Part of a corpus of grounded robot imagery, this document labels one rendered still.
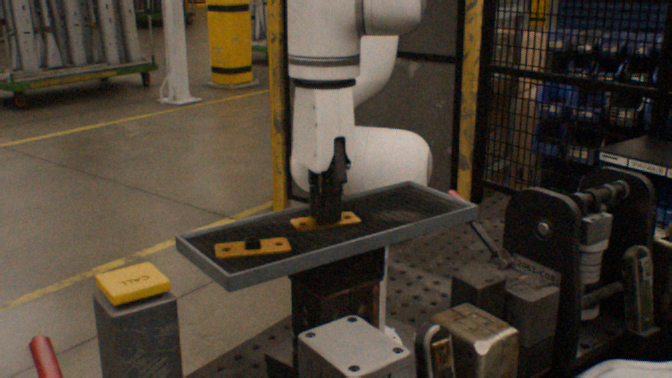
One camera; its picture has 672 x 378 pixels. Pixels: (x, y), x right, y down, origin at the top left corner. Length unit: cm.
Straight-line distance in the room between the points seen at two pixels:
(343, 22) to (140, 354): 41
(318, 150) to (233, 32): 774
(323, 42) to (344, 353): 33
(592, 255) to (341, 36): 49
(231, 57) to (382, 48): 741
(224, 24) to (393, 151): 747
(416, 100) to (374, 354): 274
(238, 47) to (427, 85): 545
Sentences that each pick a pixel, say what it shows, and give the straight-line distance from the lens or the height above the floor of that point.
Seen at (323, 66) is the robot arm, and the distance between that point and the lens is 76.
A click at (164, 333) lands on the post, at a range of 74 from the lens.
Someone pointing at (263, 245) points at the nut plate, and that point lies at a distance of 79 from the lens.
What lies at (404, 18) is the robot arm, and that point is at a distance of 75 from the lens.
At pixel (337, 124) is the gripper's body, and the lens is 77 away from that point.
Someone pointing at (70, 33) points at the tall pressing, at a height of 69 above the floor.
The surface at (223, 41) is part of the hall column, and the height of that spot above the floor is 56.
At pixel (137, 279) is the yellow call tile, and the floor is 116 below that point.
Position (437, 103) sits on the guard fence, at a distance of 330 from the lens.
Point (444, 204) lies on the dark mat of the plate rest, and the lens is 93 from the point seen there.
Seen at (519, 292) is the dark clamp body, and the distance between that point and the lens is 89.
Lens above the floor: 147
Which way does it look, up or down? 18 degrees down
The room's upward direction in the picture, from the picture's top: straight up
